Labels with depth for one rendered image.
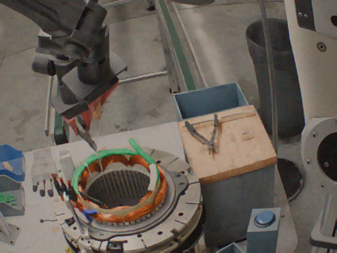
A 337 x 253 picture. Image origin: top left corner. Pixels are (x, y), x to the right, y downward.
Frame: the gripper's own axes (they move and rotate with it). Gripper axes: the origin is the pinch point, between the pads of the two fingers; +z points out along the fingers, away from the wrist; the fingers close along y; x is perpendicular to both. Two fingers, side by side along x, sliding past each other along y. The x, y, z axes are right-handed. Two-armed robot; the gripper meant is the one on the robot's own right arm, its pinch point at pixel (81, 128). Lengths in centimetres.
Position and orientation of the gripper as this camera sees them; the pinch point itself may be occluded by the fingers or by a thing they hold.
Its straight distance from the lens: 124.5
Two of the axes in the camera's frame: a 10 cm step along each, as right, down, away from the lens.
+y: -8.5, 4.1, -3.3
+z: 1.1, 7.5, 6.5
